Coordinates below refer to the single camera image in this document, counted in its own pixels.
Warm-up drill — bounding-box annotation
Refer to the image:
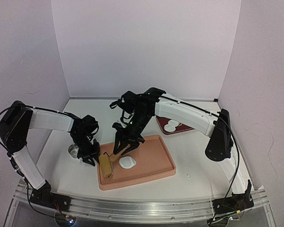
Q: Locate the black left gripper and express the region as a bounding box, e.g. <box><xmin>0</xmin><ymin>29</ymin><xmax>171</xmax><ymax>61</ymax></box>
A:
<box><xmin>71</xmin><ymin>133</ymin><xmax>101</xmax><ymax>166</ymax></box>

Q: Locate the wooden rolling pin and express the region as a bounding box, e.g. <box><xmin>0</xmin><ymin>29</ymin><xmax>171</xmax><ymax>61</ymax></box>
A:
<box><xmin>99</xmin><ymin>145</ymin><xmax>130</xmax><ymax>178</ymax></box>

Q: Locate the white dough piece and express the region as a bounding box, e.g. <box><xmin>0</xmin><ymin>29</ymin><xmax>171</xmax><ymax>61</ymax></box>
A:
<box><xmin>119</xmin><ymin>156</ymin><xmax>137</xmax><ymax>169</ymax></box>

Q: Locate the pink plastic tray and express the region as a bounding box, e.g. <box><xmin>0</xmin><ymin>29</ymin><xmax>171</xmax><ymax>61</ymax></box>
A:
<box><xmin>98</xmin><ymin>135</ymin><xmax>176</xmax><ymax>191</ymax></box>

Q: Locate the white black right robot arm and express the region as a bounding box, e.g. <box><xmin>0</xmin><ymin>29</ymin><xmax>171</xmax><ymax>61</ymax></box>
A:
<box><xmin>110</xmin><ymin>87</ymin><xmax>254</xmax><ymax>214</ymax></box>

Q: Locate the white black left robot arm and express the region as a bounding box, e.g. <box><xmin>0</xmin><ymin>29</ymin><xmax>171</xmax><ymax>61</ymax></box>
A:
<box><xmin>0</xmin><ymin>100</ymin><xmax>99</xmax><ymax>212</ymax></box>

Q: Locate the flat white dumpling wrapper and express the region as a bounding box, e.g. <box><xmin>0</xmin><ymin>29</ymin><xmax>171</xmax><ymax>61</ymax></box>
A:
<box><xmin>168</xmin><ymin>120</ymin><xmax>179</xmax><ymax>127</ymax></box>

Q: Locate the round steel cutter ring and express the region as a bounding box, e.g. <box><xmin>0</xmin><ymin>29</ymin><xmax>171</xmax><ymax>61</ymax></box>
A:
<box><xmin>68</xmin><ymin>144</ymin><xmax>80</xmax><ymax>159</ymax></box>

